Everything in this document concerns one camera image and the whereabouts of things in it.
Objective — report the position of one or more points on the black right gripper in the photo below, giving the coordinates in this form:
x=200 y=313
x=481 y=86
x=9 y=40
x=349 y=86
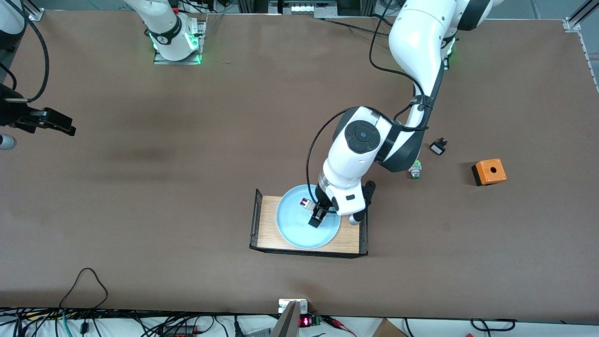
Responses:
x=10 y=114

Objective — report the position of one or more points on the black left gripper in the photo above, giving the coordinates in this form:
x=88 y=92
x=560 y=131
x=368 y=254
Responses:
x=323 y=200

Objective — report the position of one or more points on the red capped white button switch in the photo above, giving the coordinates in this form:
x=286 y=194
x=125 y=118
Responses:
x=305 y=203

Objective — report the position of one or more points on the light blue round plate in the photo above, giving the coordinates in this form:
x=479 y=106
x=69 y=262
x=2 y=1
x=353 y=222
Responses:
x=292 y=224

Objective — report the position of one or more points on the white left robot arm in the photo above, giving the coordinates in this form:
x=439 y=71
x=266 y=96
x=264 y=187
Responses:
x=355 y=159

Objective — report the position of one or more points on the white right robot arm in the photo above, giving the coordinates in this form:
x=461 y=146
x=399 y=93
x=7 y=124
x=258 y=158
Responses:
x=164 y=29

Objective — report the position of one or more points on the red digit display module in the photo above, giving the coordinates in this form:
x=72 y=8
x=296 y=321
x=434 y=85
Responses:
x=305 y=321

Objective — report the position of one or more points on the red clip lead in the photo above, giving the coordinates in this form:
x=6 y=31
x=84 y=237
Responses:
x=339 y=323

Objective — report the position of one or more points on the grey metal bar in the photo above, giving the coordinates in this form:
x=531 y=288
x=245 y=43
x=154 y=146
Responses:
x=286 y=323

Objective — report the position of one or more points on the brown cardboard piece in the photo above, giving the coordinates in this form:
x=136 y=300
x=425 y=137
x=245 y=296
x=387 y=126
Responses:
x=388 y=329

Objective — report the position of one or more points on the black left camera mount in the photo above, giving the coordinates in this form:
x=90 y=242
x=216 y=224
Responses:
x=369 y=192

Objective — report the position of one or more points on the silver metal bracket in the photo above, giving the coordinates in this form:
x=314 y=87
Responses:
x=282 y=305

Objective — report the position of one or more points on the green capped white button switch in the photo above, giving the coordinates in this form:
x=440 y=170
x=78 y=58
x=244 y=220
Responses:
x=415 y=168

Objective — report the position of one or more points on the aluminium frame profile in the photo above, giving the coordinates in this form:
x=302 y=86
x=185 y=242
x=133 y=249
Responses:
x=32 y=10
x=580 y=14

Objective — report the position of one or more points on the small black switch part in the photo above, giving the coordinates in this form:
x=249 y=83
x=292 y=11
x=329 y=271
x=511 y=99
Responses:
x=438 y=148

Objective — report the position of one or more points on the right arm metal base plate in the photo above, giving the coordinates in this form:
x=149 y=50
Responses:
x=202 y=37

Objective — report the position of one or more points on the orange button enclosure box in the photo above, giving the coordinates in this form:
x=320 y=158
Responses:
x=490 y=172

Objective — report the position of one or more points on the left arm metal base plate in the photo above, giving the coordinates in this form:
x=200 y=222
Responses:
x=448 y=56

